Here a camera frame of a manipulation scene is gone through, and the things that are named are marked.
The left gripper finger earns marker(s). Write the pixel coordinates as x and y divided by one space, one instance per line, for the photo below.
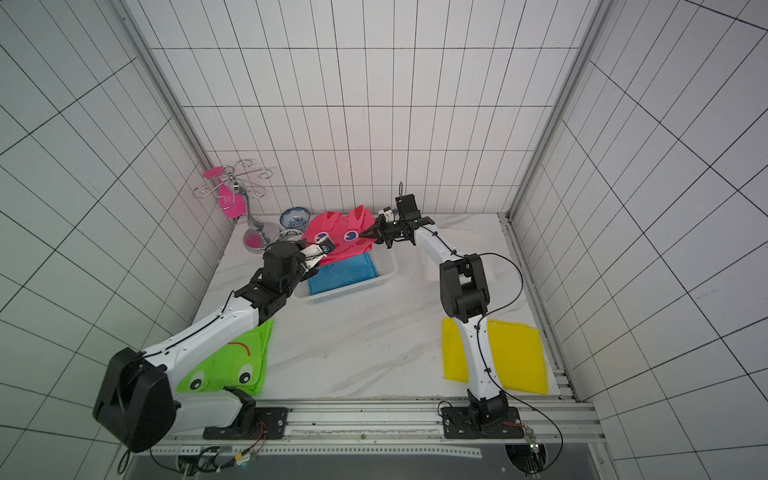
324 247
307 269

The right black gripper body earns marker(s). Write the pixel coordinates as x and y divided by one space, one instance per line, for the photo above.
389 231

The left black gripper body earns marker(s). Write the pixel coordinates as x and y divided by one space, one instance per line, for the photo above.
294 277

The blue raincoat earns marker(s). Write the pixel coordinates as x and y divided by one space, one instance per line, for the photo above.
343 273

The pink bunny raincoat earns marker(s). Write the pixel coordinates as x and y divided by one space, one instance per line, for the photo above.
344 230

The white plastic basket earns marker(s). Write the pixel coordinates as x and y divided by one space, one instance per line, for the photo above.
385 264

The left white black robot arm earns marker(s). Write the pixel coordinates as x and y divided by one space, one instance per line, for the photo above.
139 402

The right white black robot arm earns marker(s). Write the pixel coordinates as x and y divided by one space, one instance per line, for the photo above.
465 297

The green frog folded raincoat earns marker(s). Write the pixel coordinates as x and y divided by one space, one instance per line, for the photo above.
240 363

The yellow folded raincoat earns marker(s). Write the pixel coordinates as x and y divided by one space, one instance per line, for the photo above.
515 353

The blue white bowl lower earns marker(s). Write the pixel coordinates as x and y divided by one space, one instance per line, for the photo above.
289 235

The blue white bowl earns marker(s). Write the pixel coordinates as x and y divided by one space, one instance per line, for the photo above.
295 218
289 235

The blue white bowl upper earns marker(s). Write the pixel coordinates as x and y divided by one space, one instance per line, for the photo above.
295 218

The pink wine glass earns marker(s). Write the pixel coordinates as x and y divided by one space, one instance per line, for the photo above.
230 193

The silver glass holder stand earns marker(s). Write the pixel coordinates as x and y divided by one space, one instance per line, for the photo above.
258 234

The left base wiring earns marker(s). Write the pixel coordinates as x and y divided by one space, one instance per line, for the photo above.
210 459

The base wiring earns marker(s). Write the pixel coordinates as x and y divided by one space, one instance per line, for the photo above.
210 459
537 444

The right base wiring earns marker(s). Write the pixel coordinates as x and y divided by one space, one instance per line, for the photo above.
537 444

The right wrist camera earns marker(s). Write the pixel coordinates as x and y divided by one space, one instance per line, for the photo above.
387 214

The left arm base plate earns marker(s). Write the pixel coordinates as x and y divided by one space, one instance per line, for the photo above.
251 424

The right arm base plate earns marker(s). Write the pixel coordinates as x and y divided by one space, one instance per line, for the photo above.
459 424

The aluminium mounting rail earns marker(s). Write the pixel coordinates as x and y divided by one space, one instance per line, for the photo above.
411 422

